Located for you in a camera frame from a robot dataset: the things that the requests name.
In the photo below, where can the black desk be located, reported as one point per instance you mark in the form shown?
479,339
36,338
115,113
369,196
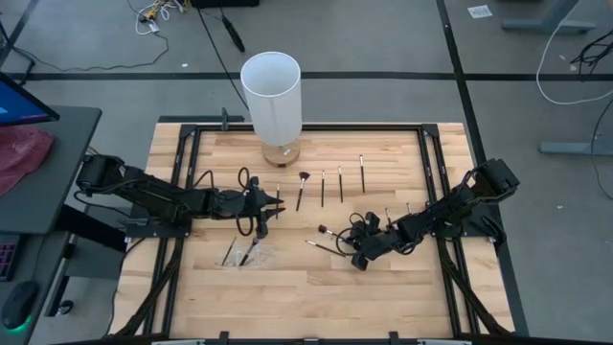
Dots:
57,182

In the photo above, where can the black stick-shaped device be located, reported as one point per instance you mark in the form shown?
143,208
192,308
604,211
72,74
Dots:
234,36

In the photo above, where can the round brown-head makeup brush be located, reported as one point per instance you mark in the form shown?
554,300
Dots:
322,229

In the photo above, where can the black fan makeup brush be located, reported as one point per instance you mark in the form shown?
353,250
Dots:
303,177

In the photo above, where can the thin black makeup brush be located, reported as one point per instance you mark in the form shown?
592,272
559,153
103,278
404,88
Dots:
229,251
323,247
323,189
248,252
362,175
408,207
340,187
387,214

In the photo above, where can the red cloth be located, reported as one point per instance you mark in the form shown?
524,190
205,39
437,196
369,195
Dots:
24,153

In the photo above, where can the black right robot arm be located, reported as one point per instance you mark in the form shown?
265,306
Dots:
460,201

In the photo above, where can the black computer mouse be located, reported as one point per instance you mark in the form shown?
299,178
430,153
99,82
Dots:
20,303

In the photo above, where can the silver aluminium bracket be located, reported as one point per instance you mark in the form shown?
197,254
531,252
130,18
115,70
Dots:
445,342
177,342

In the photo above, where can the computer monitor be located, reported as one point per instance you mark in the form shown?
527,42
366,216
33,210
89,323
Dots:
19,105

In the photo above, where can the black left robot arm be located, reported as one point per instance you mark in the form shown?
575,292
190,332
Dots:
158,194

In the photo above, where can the white paper sheet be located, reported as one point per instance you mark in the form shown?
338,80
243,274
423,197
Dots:
480,11

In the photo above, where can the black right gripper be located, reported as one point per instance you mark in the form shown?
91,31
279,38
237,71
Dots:
378,239

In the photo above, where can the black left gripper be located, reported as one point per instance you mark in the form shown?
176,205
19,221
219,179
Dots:
256,206

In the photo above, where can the black keyboard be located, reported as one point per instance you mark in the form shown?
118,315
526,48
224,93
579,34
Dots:
8,256

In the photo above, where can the clear acrylic organizer container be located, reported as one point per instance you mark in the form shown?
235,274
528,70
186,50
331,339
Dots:
265,254

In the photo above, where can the grey desk foot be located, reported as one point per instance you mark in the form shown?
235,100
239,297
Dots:
551,26
574,147

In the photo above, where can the black box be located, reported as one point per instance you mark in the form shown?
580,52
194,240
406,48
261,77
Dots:
225,3

